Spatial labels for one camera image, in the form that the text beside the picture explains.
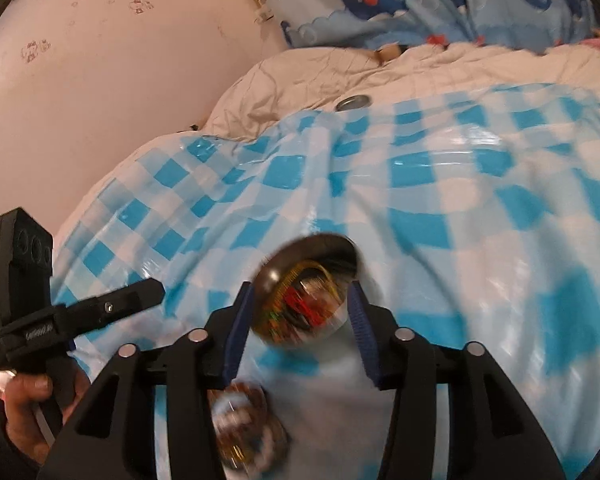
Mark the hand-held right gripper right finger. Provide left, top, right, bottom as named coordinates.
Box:
left=349, top=280, right=568, bottom=480

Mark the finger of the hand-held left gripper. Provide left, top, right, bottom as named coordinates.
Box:
left=60, top=279, right=166, bottom=336

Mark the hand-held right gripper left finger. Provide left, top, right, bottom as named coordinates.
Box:
left=37, top=280, right=256, bottom=480

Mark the gold and red jewelry bundle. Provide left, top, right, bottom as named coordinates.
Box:
left=260, top=260, right=348, bottom=343

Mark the pile of beaded bracelets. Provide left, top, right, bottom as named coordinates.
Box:
left=207, top=381, right=291, bottom=471

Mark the round metal tin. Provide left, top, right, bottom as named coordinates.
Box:
left=250, top=232, right=361, bottom=348

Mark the person's left hand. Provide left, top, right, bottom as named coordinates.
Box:
left=5, top=360, right=95, bottom=453

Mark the blue checkered plastic sheet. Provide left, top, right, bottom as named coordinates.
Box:
left=50, top=82, right=600, bottom=480

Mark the round metal tin lid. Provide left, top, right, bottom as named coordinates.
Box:
left=335, top=94, right=372, bottom=111

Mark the white quilt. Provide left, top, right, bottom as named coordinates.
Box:
left=200, top=42, right=600, bottom=141

